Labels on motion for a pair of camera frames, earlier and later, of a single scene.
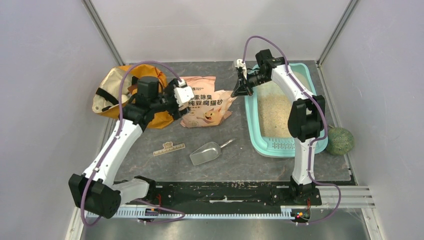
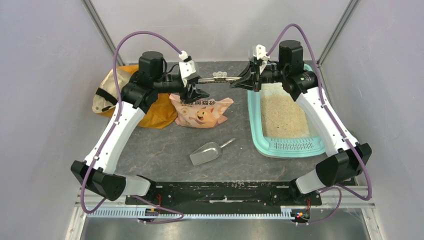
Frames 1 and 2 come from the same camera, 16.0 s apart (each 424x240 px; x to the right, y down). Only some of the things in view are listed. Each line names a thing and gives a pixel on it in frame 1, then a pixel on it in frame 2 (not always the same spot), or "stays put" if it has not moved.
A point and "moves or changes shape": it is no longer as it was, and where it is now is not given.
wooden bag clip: [168, 147] → [219, 77]
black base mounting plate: [232, 194] stays put
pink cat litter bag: [208, 106] moves or changes shape
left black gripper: [175, 112] → [193, 93]
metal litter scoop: [207, 152] stays put
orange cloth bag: [107, 100] stays put
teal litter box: [267, 117] stays put
